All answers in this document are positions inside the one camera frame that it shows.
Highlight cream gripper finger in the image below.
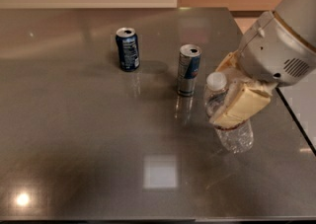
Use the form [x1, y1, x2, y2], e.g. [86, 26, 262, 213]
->
[215, 51, 244, 77]
[209, 79, 273, 128]

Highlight clear plastic water bottle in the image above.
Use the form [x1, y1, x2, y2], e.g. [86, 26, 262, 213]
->
[203, 72, 254, 154]

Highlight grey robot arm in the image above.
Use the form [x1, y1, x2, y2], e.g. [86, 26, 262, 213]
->
[209, 0, 316, 128]

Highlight silver blue energy drink can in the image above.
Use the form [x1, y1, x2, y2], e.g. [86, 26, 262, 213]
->
[177, 44, 201, 97]

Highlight grey side table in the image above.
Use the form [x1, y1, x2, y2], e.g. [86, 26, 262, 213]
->
[279, 70, 316, 151]

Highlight dark blue soda can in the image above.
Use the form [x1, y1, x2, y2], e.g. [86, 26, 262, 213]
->
[116, 28, 140, 71]

